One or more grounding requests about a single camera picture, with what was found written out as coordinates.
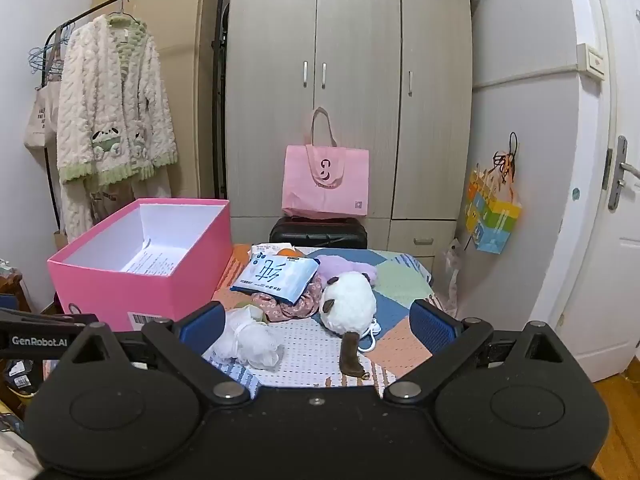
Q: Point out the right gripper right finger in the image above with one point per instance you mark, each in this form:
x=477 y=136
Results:
x=452 y=344

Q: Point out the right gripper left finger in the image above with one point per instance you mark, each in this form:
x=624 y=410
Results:
x=181 y=345

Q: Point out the white mesh bath pouf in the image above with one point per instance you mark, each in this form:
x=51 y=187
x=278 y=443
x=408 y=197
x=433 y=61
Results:
x=248 y=339

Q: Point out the white panda plush toy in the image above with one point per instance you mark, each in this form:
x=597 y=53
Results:
x=347 y=309

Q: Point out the blue white tissue pack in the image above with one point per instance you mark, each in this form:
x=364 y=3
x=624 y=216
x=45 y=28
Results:
x=281 y=277

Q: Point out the small white wipes pack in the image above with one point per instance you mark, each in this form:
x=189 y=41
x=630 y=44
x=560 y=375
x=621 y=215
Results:
x=275 y=249

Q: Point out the purple plush toy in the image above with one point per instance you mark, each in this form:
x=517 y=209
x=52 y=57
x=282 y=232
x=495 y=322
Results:
x=331 y=266

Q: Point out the printed paper sheet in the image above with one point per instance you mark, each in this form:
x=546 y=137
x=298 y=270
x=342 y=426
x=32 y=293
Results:
x=155 y=260

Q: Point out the pink storage box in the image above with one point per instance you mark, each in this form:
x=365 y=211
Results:
x=86 y=273

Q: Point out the patchwork quilt bedspread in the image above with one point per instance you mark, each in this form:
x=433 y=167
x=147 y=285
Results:
x=311 y=353

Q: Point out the colourful paper gift bag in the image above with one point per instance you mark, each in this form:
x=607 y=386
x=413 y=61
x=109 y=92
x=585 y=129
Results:
x=492 y=204

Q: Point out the white door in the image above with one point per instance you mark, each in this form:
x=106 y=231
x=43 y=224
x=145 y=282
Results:
x=590 y=294

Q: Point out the black suitcase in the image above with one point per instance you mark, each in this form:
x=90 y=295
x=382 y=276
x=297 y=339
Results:
x=303 y=232

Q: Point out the beige canvas tote bag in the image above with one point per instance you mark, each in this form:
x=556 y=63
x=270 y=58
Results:
x=43 y=122

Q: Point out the pink tote bag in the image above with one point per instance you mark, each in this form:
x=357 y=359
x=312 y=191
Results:
x=325 y=182

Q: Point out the cream fuzzy cardigan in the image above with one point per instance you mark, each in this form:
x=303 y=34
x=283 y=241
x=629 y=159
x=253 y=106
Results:
x=115 y=139

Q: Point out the beige three-door wardrobe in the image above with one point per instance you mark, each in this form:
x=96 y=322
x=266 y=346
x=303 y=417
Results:
x=393 y=77

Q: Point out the black clothes rack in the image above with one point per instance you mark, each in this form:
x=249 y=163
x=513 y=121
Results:
x=189 y=35

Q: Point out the silver door handle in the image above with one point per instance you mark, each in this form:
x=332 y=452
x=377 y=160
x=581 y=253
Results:
x=619 y=169

